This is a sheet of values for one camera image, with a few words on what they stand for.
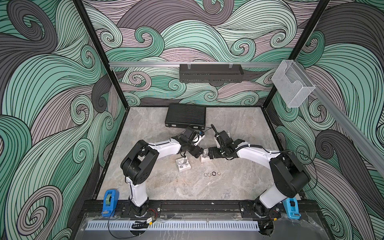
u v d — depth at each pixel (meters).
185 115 1.10
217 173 0.86
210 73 1.00
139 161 0.50
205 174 0.85
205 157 0.88
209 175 0.85
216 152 0.82
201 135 0.83
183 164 0.85
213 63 0.95
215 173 0.86
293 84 0.78
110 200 0.72
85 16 0.74
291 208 0.71
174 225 0.70
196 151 0.82
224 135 0.73
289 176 0.44
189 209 0.74
